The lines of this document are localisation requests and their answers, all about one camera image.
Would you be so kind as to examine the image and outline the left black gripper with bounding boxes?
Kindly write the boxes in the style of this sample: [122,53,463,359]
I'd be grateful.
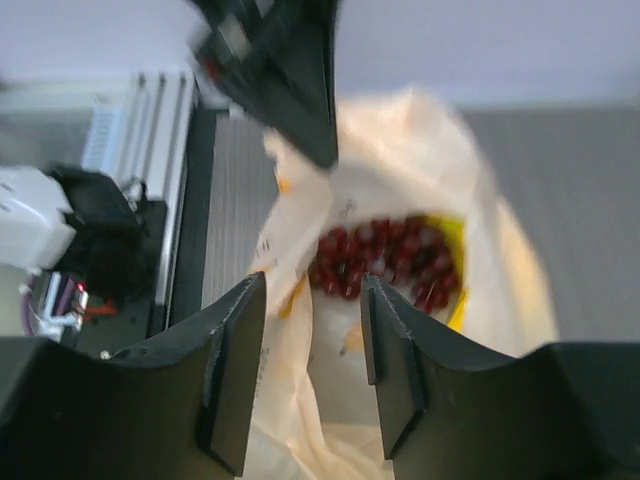
[192,1,340,170]

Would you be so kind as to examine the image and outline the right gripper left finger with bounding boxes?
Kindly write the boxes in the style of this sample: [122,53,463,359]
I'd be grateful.
[1,273,266,479]

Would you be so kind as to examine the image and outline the dark fake grapes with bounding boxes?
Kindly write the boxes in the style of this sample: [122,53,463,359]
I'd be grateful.
[308,215,464,314]

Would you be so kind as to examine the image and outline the black mounting base plate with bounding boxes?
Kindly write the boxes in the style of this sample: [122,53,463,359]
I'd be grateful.
[49,104,221,361]

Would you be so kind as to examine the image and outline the translucent plastic bag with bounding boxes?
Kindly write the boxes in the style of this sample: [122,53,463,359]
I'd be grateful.
[244,89,558,479]

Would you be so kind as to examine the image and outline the aluminium frame rail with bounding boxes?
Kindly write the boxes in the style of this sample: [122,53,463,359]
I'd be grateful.
[1,72,195,304]

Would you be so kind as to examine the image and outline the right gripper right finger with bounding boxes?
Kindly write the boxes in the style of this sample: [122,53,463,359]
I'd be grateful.
[361,275,639,479]

